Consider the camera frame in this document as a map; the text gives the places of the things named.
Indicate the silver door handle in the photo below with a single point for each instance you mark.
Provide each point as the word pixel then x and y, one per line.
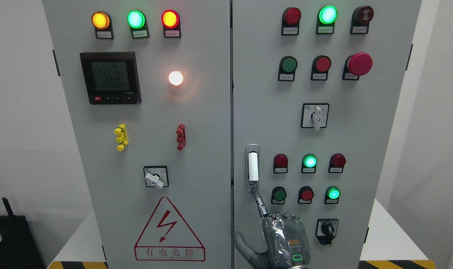
pixel 252 154

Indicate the grey left cabinet door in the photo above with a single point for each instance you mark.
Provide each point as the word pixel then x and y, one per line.
pixel 199 175

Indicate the grey cabinet door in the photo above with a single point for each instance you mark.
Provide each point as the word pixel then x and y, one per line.
pixel 268 112
pixel 199 175

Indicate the grey right cabinet door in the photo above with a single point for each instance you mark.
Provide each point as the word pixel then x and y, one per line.
pixel 268 112

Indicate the red terminal connector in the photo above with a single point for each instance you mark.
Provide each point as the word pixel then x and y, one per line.
pixel 181 137

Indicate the red indicator light middle left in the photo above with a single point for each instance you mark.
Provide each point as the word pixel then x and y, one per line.
pixel 280 164

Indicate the white lit indicator light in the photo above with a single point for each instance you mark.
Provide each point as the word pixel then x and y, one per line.
pixel 175 78

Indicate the green push button lower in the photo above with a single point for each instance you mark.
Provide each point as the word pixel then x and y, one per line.
pixel 278 195

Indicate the green push button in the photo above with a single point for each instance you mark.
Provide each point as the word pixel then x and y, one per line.
pixel 278 195
pixel 287 68

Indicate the green lit light middle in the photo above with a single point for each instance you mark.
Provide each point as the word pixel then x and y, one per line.
pixel 308 164

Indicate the green lit light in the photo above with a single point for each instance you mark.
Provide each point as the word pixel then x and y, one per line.
pixel 308 164
pixel 326 18

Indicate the green push button upper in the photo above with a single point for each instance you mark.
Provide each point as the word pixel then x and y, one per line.
pixel 287 68

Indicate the red push button lower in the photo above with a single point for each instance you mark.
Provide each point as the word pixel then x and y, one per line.
pixel 305 195

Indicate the red push button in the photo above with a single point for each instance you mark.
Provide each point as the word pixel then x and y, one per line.
pixel 305 195
pixel 320 68

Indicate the yellow terminal connector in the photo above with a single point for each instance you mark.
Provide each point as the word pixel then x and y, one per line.
pixel 122 138

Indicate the red indicator light middle right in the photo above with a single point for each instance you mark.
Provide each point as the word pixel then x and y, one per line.
pixel 337 163

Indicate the red electrical warning sticker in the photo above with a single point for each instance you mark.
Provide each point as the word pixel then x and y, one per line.
pixel 168 237

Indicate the red push button upper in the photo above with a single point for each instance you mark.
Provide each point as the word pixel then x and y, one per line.
pixel 320 68

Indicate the green lit button lower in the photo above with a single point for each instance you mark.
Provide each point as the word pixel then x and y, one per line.
pixel 332 195

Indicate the black digital power meter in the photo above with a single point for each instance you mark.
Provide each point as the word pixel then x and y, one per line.
pixel 111 78

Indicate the red lit indicator light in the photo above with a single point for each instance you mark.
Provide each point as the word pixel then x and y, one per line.
pixel 171 24

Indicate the red indicator light top right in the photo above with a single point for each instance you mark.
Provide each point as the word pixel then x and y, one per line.
pixel 291 21

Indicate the green indicator light top left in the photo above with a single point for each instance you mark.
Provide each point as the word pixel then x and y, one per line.
pixel 138 25

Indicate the red emergency stop button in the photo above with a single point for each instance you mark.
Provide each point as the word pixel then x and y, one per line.
pixel 357 65

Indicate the green lit light top right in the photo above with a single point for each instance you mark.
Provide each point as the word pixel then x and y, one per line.
pixel 326 18

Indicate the yellow indicator light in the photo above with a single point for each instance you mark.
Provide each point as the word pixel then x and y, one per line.
pixel 103 25

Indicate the dark red buzzer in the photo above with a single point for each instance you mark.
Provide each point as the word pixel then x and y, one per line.
pixel 360 20

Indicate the black box at left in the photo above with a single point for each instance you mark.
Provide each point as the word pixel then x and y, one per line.
pixel 17 247

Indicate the left white selector switch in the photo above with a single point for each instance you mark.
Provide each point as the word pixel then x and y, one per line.
pixel 156 176

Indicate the white selector switch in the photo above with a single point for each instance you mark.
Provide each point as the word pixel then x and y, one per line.
pixel 314 115
pixel 156 176

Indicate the upper right white selector switch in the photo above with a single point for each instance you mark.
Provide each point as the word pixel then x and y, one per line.
pixel 314 115

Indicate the black knob selector switch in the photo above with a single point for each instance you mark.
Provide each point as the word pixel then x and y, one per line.
pixel 326 230

